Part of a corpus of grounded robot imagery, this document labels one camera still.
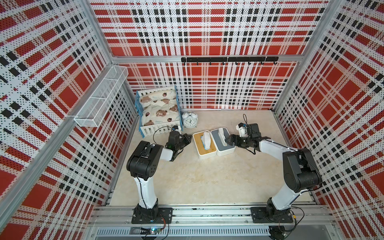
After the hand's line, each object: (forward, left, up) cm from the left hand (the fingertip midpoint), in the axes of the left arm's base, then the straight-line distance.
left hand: (195, 134), depth 99 cm
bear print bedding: (+23, +28, +3) cm, 36 cm away
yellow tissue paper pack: (-2, -18, +4) cm, 18 cm away
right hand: (-6, -24, +2) cm, 25 cm away
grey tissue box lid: (-5, -16, 0) cm, 17 cm away
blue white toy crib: (+3, +32, 0) cm, 32 cm away
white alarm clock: (+11, +4, +3) cm, 12 cm away
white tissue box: (-12, -17, -3) cm, 21 cm away
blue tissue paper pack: (-7, -7, +4) cm, 11 cm away
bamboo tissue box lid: (-8, -4, 0) cm, 9 cm away
